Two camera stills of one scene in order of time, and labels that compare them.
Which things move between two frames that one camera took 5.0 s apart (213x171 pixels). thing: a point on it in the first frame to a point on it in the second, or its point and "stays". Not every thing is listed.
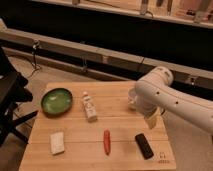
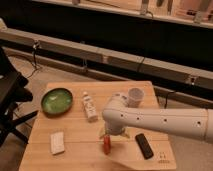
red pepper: x=107 y=141 stays
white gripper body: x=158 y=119 to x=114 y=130
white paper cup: x=132 y=99 stays
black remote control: x=144 y=146 stays
